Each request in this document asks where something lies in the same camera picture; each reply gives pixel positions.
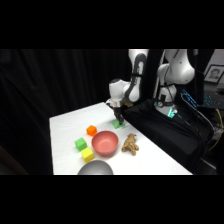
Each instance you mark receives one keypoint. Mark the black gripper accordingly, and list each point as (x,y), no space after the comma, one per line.
(117,106)

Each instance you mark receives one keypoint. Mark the green triangle block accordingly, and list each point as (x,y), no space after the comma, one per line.
(117,125)

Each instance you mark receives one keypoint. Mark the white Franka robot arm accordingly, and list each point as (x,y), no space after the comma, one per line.
(180,68)

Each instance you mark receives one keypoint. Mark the pink bowl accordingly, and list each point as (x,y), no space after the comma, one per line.
(105,144)

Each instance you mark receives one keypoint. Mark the grey bowl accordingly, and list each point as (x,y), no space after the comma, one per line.
(95,168)

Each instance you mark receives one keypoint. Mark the tiger plush toy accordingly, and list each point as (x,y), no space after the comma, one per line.
(130,144)

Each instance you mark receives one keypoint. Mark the orange cube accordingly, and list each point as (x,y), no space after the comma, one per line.
(91,130)

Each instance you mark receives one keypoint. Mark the green cube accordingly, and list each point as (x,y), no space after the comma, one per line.
(80,144)

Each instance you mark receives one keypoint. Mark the yellow cube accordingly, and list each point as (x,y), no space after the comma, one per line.
(87,155)

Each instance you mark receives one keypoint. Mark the black cloth-covered robot stand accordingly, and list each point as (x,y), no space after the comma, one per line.
(166,133)

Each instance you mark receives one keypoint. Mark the blue-lit device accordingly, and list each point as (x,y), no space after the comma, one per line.
(188,98)

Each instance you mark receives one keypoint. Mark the black curtain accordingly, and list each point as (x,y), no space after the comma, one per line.
(50,83)

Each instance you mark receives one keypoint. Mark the backlit keyboard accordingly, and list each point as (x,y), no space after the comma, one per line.
(213,101)

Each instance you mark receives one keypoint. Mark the framed portrait picture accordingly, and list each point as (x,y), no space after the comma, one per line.
(214,74)

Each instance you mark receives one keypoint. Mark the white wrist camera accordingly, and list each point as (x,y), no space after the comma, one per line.
(110,102)

